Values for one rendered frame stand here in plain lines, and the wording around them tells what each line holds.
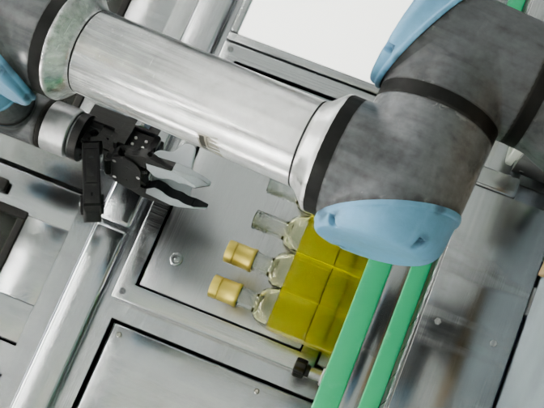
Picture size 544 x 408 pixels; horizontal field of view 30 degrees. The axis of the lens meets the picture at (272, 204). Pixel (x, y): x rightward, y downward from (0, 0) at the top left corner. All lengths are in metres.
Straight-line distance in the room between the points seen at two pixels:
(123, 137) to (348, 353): 0.44
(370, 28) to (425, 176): 0.88
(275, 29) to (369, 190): 0.89
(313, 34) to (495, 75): 0.84
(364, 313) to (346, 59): 0.53
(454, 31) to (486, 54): 0.03
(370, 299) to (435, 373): 0.13
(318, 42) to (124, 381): 0.64
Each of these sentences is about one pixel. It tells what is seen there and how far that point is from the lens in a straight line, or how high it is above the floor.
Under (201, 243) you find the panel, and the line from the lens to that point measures 1.62.
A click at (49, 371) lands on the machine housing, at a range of 1.63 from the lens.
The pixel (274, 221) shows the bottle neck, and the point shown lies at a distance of 1.48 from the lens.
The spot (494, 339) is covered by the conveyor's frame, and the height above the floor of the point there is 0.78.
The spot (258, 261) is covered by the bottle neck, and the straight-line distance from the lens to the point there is 1.47.
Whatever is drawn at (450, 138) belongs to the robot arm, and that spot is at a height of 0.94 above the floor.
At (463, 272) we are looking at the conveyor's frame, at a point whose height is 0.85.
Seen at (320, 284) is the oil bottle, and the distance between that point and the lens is 1.45.
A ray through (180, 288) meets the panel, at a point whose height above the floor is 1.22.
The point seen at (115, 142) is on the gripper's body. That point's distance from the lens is 1.45.
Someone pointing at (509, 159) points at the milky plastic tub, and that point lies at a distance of 1.39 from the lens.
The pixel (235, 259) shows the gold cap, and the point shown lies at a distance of 1.47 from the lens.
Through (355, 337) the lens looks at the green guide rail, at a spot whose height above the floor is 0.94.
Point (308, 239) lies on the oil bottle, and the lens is 1.46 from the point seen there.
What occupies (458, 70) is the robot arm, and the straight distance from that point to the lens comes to 0.91.
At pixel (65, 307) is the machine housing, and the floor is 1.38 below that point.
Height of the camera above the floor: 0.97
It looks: 6 degrees up
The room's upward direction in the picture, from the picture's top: 69 degrees counter-clockwise
